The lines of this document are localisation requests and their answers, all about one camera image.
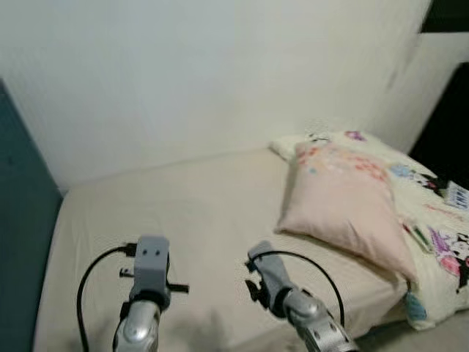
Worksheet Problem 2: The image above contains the blue upholstered headboard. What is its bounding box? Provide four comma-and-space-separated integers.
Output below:
0, 79, 63, 352

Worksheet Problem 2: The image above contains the cream cartoon print blanket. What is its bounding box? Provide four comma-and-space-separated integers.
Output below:
270, 131, 469, 331

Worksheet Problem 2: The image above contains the white blue lettered book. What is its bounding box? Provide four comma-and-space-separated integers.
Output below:
442, 181, 469, 213

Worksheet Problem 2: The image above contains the dark window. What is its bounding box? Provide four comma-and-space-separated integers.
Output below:
420, 0, 469, 34

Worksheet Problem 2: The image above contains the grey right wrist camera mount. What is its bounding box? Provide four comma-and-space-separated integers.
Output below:
248, 241, 294, 298

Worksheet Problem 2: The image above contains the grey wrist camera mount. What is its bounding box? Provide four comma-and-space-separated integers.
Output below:
133, 235, 171, 293
248, 241, 294, 298

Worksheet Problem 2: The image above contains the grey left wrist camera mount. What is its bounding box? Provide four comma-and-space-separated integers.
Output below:
133, 235, 171, 293

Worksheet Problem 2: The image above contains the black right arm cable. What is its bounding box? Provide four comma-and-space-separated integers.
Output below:
249, 250, 346, 327

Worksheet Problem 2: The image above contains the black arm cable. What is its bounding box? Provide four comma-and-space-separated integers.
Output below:
249, 250, 346, 327
76, 243, 139, 352

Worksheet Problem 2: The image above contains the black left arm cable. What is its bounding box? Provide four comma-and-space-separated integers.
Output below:
76, 243, 139, 352

